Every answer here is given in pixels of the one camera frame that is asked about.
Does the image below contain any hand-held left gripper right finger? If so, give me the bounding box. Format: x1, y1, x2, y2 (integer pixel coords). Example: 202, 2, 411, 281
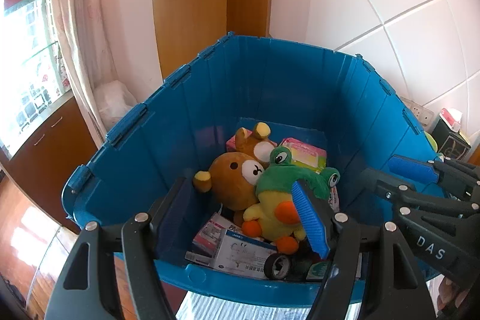
291, 179, 430, 320

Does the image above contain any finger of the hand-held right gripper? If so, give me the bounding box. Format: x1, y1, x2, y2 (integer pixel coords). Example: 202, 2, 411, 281
358, 168, 480, 219
386, 154, 480, 201

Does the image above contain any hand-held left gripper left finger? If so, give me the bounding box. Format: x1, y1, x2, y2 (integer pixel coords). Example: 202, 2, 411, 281
46, 177, 196, 320

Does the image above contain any yellow duck plush green hood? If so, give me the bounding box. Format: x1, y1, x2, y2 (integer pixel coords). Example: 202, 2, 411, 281
242, 145, 341, 255

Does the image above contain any blue plastic storage container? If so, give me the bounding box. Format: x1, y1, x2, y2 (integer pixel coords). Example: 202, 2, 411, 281
62, 33, 451, 307

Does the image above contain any person's right hand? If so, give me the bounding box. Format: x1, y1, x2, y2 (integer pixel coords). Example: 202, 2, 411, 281
437, 273, 475, 315

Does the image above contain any lime green round plush toy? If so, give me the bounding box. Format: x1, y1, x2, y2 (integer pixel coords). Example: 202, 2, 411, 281
424, 133, 445, 156

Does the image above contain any black tissue box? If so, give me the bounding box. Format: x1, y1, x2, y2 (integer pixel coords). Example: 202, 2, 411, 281
431, 118, 472, 160

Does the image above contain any pink and white box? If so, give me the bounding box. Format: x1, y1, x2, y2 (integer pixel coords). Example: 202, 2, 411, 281
193, 211, 234, 258

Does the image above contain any small green and white box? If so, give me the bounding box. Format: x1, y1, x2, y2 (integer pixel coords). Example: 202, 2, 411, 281
305, 260, 331, 282

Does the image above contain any large brown bear plush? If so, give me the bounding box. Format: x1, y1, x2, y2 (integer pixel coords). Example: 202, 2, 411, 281
193, 151, 268, 213

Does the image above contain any black tape roll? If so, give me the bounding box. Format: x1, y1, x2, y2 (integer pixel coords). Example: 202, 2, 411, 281
263, 253, 296, 282

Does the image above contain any pink and green tissue packet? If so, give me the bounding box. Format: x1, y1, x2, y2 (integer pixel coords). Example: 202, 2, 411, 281
279, 138, 328, 174

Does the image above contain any red and white tissue box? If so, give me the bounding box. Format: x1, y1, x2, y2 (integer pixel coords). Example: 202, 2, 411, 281
439, 108, 464, 131

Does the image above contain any white cardboard box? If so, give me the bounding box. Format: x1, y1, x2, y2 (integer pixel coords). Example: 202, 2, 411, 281
210, 228, 278, 280

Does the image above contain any small brown bear plush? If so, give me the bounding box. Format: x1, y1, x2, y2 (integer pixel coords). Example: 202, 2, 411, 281
234, 122, 278, 168

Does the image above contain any white plastic bag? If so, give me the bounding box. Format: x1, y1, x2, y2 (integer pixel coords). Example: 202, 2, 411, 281
94, 80, 138, 133

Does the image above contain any wooden cabinet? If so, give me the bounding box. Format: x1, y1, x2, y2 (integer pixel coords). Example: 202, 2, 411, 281
7, 95, 102, 231

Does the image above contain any pale pink curtain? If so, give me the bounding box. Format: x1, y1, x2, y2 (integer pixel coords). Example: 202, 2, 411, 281
50, 0, 166, 146

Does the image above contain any wooden wardrobe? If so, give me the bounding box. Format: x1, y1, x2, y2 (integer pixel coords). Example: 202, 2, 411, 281
151, 0, 274, 81

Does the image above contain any window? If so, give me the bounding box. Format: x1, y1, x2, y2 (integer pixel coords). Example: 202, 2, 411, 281
0, 0, 72, 156

